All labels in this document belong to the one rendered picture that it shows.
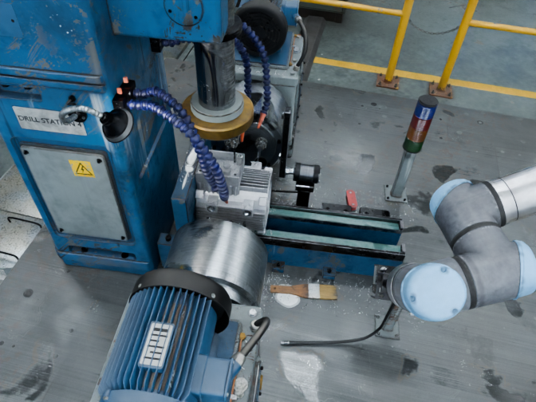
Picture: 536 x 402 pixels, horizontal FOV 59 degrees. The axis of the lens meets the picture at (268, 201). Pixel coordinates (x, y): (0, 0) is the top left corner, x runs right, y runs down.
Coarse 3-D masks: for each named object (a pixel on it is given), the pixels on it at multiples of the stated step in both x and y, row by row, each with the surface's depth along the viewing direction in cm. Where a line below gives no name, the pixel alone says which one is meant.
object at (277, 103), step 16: (256, 80) 156; (256, 96) 148; (272, 96) 151; (256, 112) 143; (272, 112) 147; (256, 128) 146; (272, 128) 146; (224, 144) 152; (240, 144) 152; (256, 144) 147; (272, 144) 150; (256, 160) 155; (272, 160) 155
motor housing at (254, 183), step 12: (252, 168) 135; (252, 180) 132; (264, 180) 131; (240, 192) 131; (252, 192) 131; (264, 192) 131; (204, 204) 132; (228, 204) 130; (240, 204) 131; (204, 216) 134; (216, 216) 132; (228, 216) 133; (240, 216) 132; (264, 216) 131; (252, 228) 135
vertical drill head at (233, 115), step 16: (208, 48) 99; (224, 48) 100; (208, 64) 102; (224, 64) 103; (208, 80) 105; (224, 80) 106; (192, 96) 115; (208, 96) 108; (224, 96) 109; (240, 96) 116; (192, 112) 113; (208, 112) 111; (224, 112) 111; (240, 112) 114; (208, 128) 110; (224, 128) 110; (240, 128) 112
